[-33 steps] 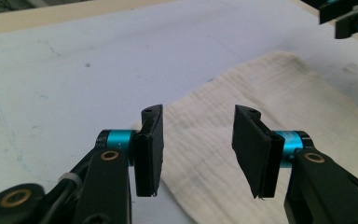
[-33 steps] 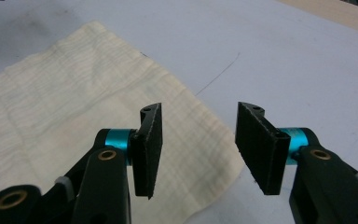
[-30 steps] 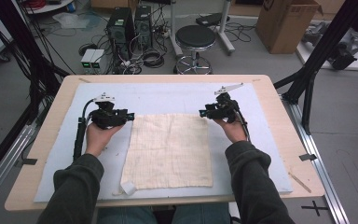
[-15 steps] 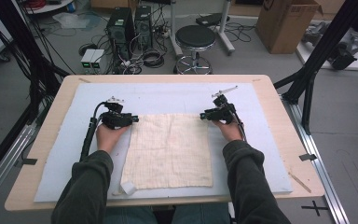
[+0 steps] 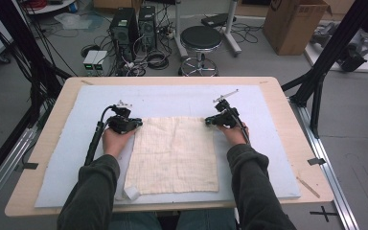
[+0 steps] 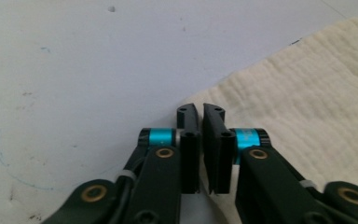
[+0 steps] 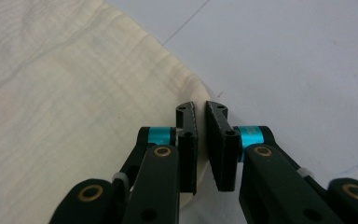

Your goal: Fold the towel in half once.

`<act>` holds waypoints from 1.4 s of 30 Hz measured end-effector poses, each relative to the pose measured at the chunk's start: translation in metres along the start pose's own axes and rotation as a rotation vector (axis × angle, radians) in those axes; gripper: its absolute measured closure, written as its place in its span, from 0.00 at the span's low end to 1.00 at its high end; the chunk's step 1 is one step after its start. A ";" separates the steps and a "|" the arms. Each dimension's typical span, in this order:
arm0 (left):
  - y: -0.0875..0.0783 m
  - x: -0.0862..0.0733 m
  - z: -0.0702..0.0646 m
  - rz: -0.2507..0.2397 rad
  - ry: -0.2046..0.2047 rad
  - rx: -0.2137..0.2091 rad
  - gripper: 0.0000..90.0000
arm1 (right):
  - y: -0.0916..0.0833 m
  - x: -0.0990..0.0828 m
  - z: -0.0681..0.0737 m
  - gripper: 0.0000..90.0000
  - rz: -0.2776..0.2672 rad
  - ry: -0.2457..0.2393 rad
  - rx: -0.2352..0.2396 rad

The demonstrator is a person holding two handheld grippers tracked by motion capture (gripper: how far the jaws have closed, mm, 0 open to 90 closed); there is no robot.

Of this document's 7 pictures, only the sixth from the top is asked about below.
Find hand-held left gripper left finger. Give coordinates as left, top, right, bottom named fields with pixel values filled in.
left=124, top=103, right=201, bottom=224

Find cream towel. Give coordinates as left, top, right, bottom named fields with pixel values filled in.
left=180, top=12, right=358, bottom=224

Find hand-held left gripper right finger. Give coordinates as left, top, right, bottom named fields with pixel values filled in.
left=201, top=103, right=324, bottom=224

